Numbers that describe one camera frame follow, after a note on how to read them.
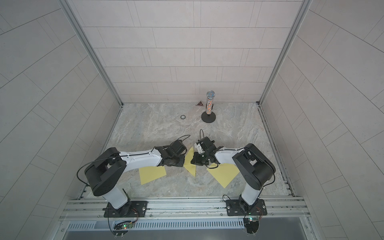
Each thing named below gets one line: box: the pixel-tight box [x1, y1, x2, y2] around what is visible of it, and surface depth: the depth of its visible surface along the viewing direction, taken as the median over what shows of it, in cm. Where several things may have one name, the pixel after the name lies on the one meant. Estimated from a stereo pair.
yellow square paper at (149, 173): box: [139, 165, 167, 185], surface depth 82 cm
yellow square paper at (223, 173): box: [206, 162, 240, 189], surface depth 82 cm
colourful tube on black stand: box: [201, 90, 216, 124], surface depth 101 cm
